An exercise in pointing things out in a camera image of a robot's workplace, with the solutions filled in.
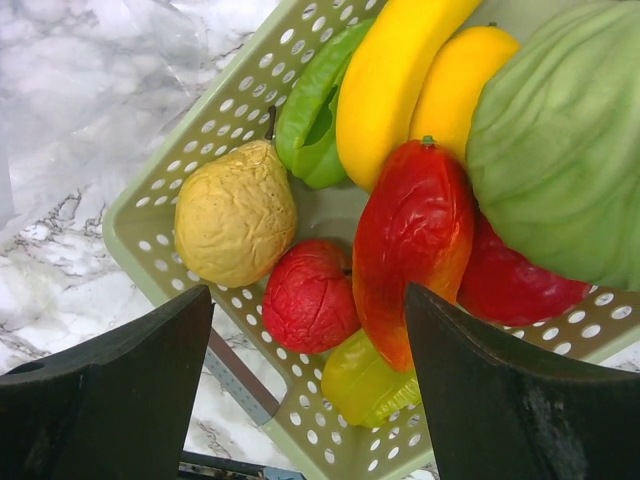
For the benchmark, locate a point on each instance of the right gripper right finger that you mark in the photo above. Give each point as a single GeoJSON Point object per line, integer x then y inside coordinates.
{"type": "Point", "coordinates": [498, 407]}

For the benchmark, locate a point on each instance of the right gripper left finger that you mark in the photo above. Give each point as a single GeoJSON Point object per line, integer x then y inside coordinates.
{"type": "Point", "coordinates": [116, 406]}

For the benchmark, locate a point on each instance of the yellow toy pear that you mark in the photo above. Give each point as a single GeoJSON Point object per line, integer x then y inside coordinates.
{"type": "Point", "coordinates": [236, 216]}

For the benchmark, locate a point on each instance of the clear zip top bag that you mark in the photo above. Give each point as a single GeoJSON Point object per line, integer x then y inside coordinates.
{"type": "Point", "coordinates": [86, 86]}

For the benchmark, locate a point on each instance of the dark red toy fruit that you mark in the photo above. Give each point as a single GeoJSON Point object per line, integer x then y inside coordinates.
{"type": "Point", "coordinates": [501, 286]}

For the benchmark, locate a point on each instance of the yellow green toy pepper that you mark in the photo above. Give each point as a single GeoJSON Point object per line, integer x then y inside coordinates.
{"type": "Point", "coordinates": [360, 384]}

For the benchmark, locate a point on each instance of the green perforated plastic basket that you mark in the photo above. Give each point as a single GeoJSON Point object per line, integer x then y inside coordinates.
{"type": "Point", "coordinates": [139, 234]}

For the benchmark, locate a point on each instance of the green toy cabbage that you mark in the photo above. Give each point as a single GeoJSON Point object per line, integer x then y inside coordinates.
{"type": "Point", "coordinates": [553, 153]}

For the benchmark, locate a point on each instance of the orange yellow toy fruit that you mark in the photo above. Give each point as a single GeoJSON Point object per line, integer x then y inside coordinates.
{"type": "Point", "coordinates": [453, 84]}

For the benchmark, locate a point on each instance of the green toy pepper slice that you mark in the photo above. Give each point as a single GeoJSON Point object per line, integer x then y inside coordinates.
{"type": "Point", "coordinates": [306, 132]}

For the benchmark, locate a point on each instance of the yellow toy banana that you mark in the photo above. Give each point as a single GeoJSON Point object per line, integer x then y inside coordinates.
{"type": "Point", "coordinates": [384, 78]}

